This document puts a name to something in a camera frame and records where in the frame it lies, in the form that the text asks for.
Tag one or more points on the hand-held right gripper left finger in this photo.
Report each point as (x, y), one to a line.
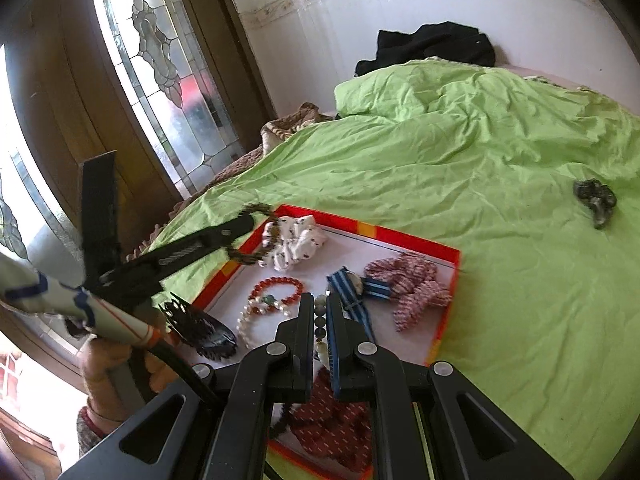
(305, 345)

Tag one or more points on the red rimmed white tray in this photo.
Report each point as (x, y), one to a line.
(350, 245)

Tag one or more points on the dark red patterned scrunchie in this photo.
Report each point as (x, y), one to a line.
(330, 435)

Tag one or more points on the white printed scrunchie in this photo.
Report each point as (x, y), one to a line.
(295, 242)

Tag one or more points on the stained glass wooden door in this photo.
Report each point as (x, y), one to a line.
(150, 60)

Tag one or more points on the grey stone bead strand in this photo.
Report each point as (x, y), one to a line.
(320, 332)

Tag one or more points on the person's left hand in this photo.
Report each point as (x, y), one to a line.
(107, 375)

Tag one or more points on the black hair claw clip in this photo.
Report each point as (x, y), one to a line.
(210, 332)

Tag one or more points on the brown fringed blanket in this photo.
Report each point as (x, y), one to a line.
(285, 125)

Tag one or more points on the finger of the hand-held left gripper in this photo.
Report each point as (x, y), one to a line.
(190, 252)
(100, 210)

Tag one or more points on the dark grey scrunchie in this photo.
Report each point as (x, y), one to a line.
(595, 197)

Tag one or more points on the pink white striped scrunchie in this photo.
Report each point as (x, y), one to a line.
(415, 285)

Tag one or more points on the person's left forearm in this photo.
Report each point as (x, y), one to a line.
(95, 430)

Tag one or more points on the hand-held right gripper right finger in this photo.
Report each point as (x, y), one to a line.
(336, 350)

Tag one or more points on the green blanket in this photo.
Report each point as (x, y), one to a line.
(450, 160)

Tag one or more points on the black garment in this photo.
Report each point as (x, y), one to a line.
(435, 45)

